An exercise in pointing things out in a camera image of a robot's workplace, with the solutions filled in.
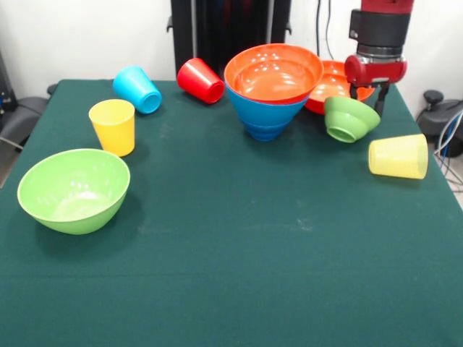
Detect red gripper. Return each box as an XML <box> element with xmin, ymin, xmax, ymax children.
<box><xmin>343</xmin><ymin>53</ymin><xmax>408</xmax><ymax>116</ymax></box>

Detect red cup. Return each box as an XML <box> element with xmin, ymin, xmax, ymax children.
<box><xmin>177</xmin><ymin>57</ymin><xmax>226</xmax><ymax>105</ymax></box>

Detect large light blue bowl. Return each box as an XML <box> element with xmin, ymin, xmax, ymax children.
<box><xmin>226</xmin><ymin>86</ymin><xmax>311</xmax><ymax>130</ymax></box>

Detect orange bowl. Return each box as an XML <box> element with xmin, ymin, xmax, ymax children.
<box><xmin>305</xmin><ymin>60</ymin><xmax>376</xmax><ymax>116</ymax></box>
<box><xmin>223</xmin><ymin>43</ymin><xmax>324</xmax><ymax>106</ymax></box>

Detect black wall cable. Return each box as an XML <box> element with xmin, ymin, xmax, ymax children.
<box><xmin>312</xmin><ymin>0</ymin><xmax>336</xmax><ymax>62</ymax></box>

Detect small dark blue bowl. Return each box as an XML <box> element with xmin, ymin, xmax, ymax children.
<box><xmin>247</xmin><ymin>121</ymin><xmax>291</xmax><ymax>142</ymax></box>

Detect large green bowl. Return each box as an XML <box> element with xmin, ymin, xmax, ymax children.
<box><xmin>17</xmin><ymin>148</ymin><xmax>131</xmax><ymax>236</ymax></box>

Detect dark green tablecloth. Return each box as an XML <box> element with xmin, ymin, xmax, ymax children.
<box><xmin>0</xmin><ymin>78</ymin><xmax>463</xmax><ymax>347</ymax></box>

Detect light blue cup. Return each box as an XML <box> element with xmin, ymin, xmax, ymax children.
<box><xmin>111</xmin><ymin>65</ymin><xmax>163</xmax><ymax>115</ymax></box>

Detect floor cable bundle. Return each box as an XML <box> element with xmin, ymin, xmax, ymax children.
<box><xmin>433</xmin><ymin>108</ymin><xmax>463</xmax><ymax>191</ymax></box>

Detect small green bowl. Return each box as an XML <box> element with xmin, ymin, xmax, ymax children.
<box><xmin>323</xmin><ymin>95</ymin><xmax>382</xmax><ymax>145</ymax></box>

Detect opaque yellow cup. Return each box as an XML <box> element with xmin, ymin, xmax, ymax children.
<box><xmin>88</xmin><ymin>99</ymin><xmax>137</xmax><ymax>158</ymax></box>

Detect black chair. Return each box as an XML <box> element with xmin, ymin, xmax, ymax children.
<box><xmin>0</xmin><ymin>83</ymin><xmax>59</xmax><ymax>151</ymax></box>

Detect black chair base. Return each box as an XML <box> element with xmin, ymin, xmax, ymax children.
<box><xmin>415</xmin><ymin>89</ymin><xmax>463</xmax><ymax>158</ymax></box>

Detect translucent yellow cup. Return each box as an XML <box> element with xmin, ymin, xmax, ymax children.
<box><xmin>368</xmin><ymin>133</ymin><xmax>429</xmax><ymax>181</ymax></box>

